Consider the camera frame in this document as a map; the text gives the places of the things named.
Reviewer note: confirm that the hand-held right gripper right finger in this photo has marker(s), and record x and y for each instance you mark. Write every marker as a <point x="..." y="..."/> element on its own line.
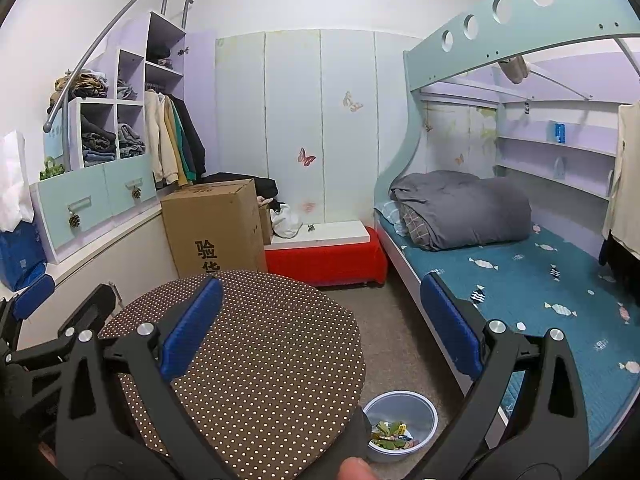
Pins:
<point x="450" y="330"/>

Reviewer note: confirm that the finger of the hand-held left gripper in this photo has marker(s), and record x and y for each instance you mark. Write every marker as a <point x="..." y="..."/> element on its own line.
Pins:
<point x="35" y="294"/>
<point x="90" y="306"/>

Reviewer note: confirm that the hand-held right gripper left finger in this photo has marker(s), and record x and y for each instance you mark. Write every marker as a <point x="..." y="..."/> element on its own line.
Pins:
<point x="192" y="330"/>

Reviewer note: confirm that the blue white plastic bin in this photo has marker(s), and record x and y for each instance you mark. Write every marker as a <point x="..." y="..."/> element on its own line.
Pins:
<point x="422" y="410"/>

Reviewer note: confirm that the person's right hand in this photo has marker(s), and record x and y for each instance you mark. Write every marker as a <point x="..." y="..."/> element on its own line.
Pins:
<point x="355" y="469"/>

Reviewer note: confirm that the blue bag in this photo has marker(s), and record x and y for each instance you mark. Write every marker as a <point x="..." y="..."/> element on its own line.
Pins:
<point x="20" y="255"/>

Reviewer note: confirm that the white low cabinet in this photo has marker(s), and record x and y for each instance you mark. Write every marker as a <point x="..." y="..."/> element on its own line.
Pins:
<point x="130" y="255"/>

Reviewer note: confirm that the round polka dot table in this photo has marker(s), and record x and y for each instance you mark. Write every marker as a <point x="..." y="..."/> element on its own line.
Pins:
<point x="260" y="360"/>

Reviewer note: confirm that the teal drawer cabinet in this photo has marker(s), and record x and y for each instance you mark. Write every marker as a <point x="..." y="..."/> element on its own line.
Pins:
<point x="55" y="210"/>

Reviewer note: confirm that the white shopping bag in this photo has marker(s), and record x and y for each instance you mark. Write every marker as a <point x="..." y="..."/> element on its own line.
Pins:
<point x="12" y="185"/>

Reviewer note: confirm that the large cardboard box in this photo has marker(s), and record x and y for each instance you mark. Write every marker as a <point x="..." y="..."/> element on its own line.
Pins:
<point x="215" y="220"/>

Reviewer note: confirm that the grey quilt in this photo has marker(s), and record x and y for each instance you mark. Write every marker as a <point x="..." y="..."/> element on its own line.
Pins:
<point x="465" y="210"/>

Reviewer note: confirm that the green plant decoration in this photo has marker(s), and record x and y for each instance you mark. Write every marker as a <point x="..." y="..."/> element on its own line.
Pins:
<point x="52" y="170"/>

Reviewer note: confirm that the teal plaid pillow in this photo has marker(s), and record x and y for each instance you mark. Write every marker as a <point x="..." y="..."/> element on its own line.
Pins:
<point x="390" y="217"/>

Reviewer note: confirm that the small cardboard box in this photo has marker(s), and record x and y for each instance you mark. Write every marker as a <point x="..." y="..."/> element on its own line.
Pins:
<point x="265" y="225"/>

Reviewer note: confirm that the red bench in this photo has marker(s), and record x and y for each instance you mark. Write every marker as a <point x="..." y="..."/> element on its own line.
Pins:
<point x="325" y="265"/>

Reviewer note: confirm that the white plastic bag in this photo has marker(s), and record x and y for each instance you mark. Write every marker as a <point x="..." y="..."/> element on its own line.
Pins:
<point x="285" y="222"/>

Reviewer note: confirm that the red white step platform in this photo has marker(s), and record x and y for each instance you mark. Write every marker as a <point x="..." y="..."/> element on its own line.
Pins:
<point x="335" y="232"/>

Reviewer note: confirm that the black clothing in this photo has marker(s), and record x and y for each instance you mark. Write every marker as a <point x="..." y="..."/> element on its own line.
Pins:
<point x="260" y="187"/>

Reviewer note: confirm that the folded dark clothes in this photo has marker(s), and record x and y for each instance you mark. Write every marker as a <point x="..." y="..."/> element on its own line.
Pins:
<point x="97" y="142"/>

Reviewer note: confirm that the folded grey clothes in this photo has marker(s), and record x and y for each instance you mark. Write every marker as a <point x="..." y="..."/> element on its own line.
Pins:
<point x="131" y="142"/>

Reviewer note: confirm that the green garment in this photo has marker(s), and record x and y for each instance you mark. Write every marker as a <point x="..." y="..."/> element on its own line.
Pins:
<point x="182" y="160"/>

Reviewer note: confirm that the cream jacket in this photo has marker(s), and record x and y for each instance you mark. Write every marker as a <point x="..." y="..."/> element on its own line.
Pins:
<point x="160" y="140"/>

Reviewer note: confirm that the dark hanging garment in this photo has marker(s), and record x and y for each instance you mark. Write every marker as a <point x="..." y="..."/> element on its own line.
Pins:
<point x="622" y="270"/>

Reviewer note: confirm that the black jacket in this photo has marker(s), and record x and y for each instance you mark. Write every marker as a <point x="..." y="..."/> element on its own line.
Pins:
<point x="195" y="145"/>

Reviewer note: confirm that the pink butterfly sticker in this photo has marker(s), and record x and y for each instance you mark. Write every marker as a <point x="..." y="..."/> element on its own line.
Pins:
<point x="306" y="157"/>

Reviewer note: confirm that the pile of clothes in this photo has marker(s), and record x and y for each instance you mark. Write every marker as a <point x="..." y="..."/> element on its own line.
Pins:
<point x="80" y="85"/>

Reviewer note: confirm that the lilac cabinet door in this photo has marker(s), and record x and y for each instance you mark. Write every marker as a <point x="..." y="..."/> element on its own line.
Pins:
<point x="200" y="100"/>

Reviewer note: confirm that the cream hanging garment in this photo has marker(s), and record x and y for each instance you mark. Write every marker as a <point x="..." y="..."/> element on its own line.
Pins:
<point x="625" y="170"/>

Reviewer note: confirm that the pale wardrobe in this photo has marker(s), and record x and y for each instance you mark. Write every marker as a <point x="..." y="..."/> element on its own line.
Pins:
<point x="290" y="110"/>

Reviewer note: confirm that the beige butterfly sticker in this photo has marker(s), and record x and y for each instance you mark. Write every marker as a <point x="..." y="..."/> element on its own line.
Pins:
<point x="353" y="101"/>

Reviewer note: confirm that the lilac stair shelf cabinet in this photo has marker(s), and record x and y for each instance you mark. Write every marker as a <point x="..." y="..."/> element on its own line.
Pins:
<point x="132" y="60"/>

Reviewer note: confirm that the grey hanging pouch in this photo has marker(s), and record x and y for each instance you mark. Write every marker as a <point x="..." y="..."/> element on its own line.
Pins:
<point x="514" y="70"/>

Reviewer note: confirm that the teal bunk bed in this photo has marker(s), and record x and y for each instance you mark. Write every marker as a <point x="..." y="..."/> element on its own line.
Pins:
<point x="450" y="60"/>

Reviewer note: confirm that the grey metal handrail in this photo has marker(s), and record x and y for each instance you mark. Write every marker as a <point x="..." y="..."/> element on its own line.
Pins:
<point x="185" y="15"/>

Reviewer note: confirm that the lilac wall shelf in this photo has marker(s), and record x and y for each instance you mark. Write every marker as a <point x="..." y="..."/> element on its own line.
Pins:
<point x="550" y="160"/>

